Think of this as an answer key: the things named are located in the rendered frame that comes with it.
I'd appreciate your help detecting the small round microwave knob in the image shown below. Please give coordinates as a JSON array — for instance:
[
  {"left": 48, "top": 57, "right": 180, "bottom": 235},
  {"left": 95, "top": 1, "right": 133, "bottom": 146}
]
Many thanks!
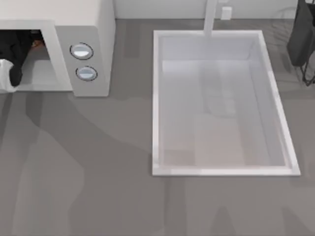
[{"left": 75, "top": 65, "right": 98, "bottom": 82}]

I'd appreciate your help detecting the black wire frame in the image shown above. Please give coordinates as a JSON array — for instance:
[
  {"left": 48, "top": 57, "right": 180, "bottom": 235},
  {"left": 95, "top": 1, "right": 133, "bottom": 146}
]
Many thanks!
[{"left": 299, "top": 53, "right": 315, "bottom": 87}]

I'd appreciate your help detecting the white wall socket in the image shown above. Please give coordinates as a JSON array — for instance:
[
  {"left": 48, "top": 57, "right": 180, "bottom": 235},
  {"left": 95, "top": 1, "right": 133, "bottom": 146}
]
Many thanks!
[{"left": 221, "top": 6, "right": 233, "bottom": 21}]

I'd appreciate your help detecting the pale microwave oven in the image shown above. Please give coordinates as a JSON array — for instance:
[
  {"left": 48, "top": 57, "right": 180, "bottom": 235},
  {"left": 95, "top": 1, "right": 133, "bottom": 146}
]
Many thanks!
[{"left": 0, "top": 0, "right": 117, "bottom": 98}]

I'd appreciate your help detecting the white sink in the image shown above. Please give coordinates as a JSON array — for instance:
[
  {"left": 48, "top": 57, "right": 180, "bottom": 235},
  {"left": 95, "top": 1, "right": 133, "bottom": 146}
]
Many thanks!
[{"left": 151, "top": 29, "right": 302, "bottom": 177}]

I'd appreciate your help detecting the tall white tap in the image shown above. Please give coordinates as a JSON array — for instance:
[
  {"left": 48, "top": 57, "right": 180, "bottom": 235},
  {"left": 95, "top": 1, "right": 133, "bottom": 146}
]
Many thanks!
[{"left": 203, "top": 0, "right": 219, "bottom": 38}]

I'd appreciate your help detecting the large round microwave knob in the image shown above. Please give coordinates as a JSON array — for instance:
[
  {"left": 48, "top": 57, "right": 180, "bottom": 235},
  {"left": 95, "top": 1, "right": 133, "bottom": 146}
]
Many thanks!
[{"left": 69, "top": 42, "right": 95, "bottom": 60}]

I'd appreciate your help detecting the pale grey rounded box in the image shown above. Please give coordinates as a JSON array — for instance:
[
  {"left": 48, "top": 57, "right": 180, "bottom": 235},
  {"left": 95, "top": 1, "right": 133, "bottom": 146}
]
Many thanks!
[{"left": 0, "top": 58, "right": 14, "bottom": 93}]

